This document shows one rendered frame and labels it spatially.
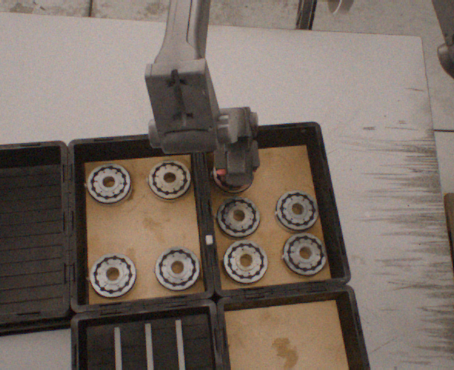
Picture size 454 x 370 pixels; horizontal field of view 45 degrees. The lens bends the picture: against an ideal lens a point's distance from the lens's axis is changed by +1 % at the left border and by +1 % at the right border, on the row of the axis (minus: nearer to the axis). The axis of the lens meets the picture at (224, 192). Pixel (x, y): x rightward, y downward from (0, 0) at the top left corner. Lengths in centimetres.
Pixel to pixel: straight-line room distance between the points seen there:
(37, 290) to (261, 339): 52
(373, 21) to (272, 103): 127
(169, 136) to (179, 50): 11
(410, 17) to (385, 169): 139
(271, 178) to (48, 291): 59
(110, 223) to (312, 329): 53
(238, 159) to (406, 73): 82
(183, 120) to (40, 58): 108
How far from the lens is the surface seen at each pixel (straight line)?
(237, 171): 110
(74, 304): 119
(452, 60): 72
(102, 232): 133
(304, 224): 132
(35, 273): 133
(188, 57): 68
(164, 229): 131
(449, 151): 257
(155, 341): 127
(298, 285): 120
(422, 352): 151
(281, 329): 128
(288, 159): 140
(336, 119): 164
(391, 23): 284
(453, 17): 72
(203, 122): 69
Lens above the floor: 209
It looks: 69 degrees down
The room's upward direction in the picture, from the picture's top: 10 degrees clockwise
